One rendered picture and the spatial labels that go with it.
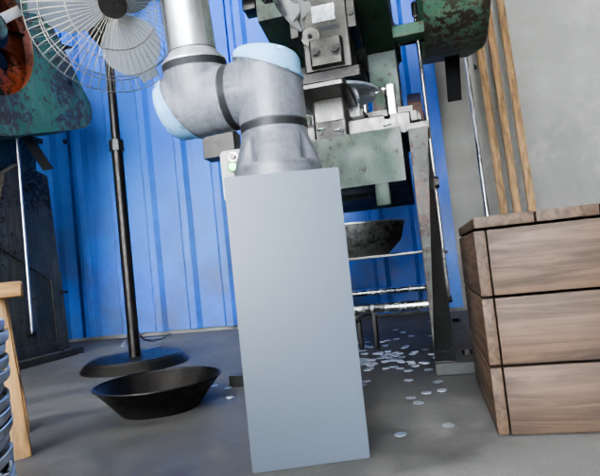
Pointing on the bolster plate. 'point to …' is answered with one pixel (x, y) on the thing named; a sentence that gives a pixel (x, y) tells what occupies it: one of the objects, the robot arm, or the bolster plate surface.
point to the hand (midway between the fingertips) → (299, 27)
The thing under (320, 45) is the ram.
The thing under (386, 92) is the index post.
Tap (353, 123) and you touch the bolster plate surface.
